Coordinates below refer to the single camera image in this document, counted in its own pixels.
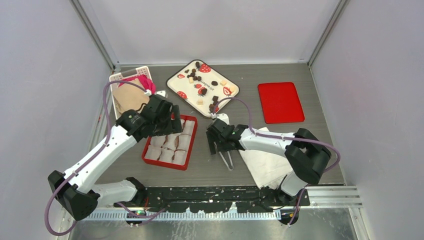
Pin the tan paper bag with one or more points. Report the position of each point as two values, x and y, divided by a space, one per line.
129 97

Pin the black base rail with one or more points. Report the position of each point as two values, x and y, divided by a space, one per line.
216 199

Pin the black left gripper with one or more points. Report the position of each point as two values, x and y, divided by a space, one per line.
173 126

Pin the metal tongs with grey handle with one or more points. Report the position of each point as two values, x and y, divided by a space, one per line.
226 158

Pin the red box lid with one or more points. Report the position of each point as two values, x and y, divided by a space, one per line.
280 103

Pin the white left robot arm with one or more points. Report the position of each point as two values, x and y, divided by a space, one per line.
76 189

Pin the white folded cloth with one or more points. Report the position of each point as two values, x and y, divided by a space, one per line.
267 169

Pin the strawberry print tray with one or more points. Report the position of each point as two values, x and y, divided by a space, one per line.
201 86

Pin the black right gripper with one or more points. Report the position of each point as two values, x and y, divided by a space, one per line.
211 139

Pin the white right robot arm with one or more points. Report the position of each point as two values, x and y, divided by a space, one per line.
307 156

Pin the red chocolate box tray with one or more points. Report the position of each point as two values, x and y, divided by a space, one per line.
172 151

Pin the white plastic basket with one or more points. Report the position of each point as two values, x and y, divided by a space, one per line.
127 77

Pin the pink tissue paper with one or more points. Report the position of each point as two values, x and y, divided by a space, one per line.
146 82

